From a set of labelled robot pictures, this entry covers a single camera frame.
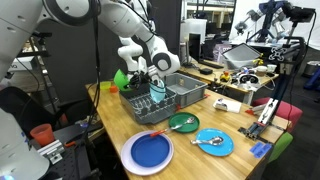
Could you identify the lilac plate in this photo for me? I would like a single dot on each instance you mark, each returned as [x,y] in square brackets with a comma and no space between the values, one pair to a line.
[128,163]

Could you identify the black mesh office chair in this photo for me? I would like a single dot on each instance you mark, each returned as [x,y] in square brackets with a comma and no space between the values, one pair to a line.
[66,108]

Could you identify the grey plastic bin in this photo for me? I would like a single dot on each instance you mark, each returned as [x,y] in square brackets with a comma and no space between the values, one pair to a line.
[190,96]

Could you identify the red rack clip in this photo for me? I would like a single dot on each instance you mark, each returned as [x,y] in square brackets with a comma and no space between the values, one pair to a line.
[179,107]

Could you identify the grey waste bin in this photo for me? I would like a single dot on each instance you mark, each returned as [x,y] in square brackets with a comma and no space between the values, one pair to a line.
[311,68]

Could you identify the aqua plastic plate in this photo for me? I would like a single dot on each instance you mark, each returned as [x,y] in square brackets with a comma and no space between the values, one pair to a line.
[157,95]

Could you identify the white cup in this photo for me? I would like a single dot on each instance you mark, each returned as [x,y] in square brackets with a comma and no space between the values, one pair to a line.
[271,68]

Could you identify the red padded chair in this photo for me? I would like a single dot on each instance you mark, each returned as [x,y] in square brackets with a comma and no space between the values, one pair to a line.
[290,113]

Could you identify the grey tilted tray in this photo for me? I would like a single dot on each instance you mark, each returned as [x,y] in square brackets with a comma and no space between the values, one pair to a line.
[241,53]

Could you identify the yellow toy duck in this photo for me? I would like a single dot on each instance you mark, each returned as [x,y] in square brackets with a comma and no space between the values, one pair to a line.
[225,77]

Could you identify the white headset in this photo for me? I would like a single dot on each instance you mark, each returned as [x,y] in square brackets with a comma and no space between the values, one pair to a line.
[248,80]

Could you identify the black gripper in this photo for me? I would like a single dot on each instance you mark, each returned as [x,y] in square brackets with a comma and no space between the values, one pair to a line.
[143,79]

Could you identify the light blue plate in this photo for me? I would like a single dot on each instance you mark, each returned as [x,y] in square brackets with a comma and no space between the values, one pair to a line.
[216,150]

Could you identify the white labelled device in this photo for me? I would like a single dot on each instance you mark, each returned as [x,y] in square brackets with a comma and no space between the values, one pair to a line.
[23,65]

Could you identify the black breadboard table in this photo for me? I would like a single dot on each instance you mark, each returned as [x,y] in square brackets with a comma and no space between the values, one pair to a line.
[73,160]

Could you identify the white flat box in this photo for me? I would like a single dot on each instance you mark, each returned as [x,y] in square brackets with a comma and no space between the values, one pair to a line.
[230,106]

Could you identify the small orange cup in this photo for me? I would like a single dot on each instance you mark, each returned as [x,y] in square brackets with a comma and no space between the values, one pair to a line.
[114,89]

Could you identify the dark green plate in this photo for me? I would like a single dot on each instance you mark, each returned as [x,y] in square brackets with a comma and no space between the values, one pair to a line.
[186,127]

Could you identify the blue plastic piece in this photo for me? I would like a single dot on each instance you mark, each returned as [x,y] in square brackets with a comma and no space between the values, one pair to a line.
[260,150]

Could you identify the dark blue plate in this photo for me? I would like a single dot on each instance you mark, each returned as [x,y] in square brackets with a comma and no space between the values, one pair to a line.
[150,151]

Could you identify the wooden side table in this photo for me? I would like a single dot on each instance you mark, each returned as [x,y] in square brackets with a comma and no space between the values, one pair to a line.
[193,71]

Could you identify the blue bulky object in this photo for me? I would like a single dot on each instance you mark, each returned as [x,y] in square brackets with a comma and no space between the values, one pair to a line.
[315,83]

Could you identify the wide metal spoon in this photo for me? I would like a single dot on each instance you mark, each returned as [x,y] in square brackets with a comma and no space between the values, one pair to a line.
[216,140]

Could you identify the blue grey robot rig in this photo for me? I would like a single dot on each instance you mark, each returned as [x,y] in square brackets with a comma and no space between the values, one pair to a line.
[266,13]

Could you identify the slim metal spoon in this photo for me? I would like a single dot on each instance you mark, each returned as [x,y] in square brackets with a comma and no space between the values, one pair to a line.
[190,120]

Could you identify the red bin clip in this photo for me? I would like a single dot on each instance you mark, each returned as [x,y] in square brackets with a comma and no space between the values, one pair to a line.
[207,96]

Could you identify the small black box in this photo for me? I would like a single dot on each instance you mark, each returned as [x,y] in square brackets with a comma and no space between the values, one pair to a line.
[206,71]

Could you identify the orange-red plastic cup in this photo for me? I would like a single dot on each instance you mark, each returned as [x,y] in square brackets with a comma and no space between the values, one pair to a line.
[41,135]

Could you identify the grey dish drainer tray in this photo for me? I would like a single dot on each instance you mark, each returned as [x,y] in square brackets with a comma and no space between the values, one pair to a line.
[156,116]

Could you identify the green plastic bowl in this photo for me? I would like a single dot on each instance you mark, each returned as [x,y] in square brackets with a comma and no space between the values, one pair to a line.
[120,80]

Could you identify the black keyboard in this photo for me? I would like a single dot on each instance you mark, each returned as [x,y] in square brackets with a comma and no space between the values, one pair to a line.
[211,64]

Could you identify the black tripod camera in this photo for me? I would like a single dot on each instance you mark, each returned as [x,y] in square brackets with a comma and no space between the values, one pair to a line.
[43,34]

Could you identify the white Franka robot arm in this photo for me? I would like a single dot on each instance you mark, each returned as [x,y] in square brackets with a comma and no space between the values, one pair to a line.
[20,20]

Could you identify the black monitor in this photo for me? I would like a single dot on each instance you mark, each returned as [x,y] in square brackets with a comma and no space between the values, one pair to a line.
[195,46]

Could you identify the aluminium bracket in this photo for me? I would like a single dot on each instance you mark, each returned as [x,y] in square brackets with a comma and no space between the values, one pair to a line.
[53,150]

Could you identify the green chair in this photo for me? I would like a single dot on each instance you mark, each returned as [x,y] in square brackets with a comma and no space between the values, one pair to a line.
[281,145]

